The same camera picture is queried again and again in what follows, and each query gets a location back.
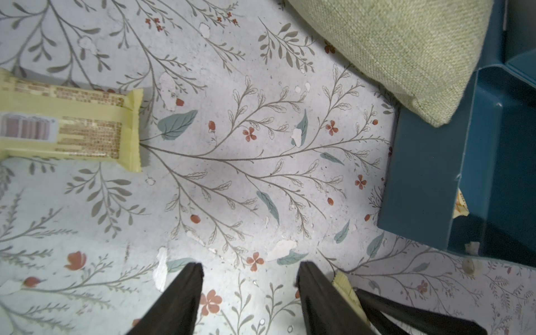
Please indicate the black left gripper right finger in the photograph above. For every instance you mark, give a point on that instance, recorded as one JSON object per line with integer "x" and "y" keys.
{"x": 324, "y": 309}

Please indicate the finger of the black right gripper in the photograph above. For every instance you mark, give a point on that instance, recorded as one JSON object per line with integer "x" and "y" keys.
{"x": 377, "y": 310}

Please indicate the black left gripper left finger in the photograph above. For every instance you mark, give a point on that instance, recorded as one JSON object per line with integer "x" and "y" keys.
{"x": 176, "y": 310}

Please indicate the yellow cookie packet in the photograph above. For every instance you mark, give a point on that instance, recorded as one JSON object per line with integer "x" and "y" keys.
{"x": 460, "y": 206}
{"x": 57, "y": 122}

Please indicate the teal bottom drawer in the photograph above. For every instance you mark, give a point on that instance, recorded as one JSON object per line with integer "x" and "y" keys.
{"x": 488, "y": 152}

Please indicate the yellow-green cookie packet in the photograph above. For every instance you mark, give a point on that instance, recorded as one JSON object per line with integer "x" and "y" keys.
{"x": 345, "y": 289}

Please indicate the teal drawer cabinet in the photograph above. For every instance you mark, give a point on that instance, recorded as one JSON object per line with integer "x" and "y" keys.
{"x": 510, "y": 40}

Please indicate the green cushion pillow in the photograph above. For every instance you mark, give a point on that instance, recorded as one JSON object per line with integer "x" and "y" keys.
{"x": 423, "y": 52}

